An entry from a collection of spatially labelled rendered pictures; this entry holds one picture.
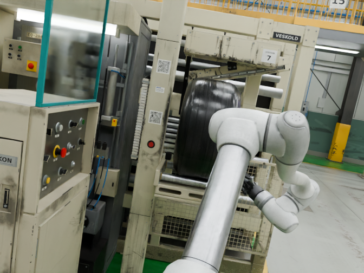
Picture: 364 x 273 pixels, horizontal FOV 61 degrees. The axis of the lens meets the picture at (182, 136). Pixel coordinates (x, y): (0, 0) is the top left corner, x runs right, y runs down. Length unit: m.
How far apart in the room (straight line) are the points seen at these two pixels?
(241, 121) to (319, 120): 10.05
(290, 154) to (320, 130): 10.02
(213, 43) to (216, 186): 1.31
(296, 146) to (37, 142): 0.83
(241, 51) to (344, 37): 5.39
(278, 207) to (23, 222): 1.03
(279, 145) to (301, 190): 0.51
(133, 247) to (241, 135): 1.26
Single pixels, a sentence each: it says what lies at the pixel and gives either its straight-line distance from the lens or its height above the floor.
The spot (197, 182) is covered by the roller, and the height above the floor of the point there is 0.91.
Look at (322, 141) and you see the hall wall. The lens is 11.13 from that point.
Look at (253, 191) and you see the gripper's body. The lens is 1.55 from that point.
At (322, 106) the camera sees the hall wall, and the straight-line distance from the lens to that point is 11.02.
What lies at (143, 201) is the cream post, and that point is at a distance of 1.91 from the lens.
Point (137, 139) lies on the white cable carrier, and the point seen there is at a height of 1.07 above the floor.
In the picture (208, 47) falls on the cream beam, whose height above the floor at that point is 1.69.
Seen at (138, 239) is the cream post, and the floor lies 0.46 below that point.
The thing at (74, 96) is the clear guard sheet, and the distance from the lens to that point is 1.36.
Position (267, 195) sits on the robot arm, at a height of 0.99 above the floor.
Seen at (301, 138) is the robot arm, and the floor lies 1.32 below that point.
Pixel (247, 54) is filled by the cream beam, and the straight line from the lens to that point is 2.06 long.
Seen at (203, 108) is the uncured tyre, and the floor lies 1.33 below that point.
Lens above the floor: 1.41
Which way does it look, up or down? 9 degrees down
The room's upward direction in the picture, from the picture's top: 10 degrees clockwise
